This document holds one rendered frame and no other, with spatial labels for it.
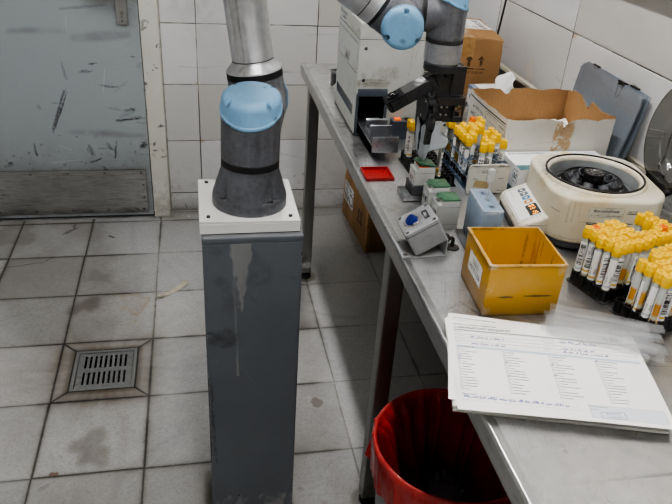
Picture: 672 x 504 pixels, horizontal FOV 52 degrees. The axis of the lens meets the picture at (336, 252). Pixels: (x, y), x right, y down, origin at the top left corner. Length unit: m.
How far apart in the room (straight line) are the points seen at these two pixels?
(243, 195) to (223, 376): 0.43
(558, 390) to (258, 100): 0.73
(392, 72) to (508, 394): 1.06
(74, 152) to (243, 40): 1.92
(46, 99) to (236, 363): 1.91
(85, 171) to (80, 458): 1.51
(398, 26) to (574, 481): 0.78
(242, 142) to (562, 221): 0.64
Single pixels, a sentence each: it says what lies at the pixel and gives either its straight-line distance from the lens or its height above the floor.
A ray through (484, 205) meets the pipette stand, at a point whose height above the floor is 0.97.
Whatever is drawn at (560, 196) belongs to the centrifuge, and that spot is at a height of 0.98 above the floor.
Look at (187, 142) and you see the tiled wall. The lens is 3.26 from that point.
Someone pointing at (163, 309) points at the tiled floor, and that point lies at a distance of 2.69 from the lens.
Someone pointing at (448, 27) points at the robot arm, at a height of 1.25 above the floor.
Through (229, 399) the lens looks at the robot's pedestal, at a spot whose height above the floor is 0.46.
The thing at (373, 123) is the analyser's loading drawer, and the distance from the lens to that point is 1.81.
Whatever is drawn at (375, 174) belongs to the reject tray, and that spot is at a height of 0.88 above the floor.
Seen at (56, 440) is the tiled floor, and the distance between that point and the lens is 2.24.
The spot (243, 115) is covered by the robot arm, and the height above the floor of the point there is 1.10.
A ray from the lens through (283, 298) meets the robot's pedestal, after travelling 1.44.
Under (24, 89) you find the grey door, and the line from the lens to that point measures 3.19.
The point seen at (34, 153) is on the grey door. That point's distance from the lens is 3.28.
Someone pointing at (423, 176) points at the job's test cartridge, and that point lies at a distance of 1.53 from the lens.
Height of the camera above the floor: 1.53
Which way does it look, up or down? 30 degrees down
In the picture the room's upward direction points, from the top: 4 degrees clockwise
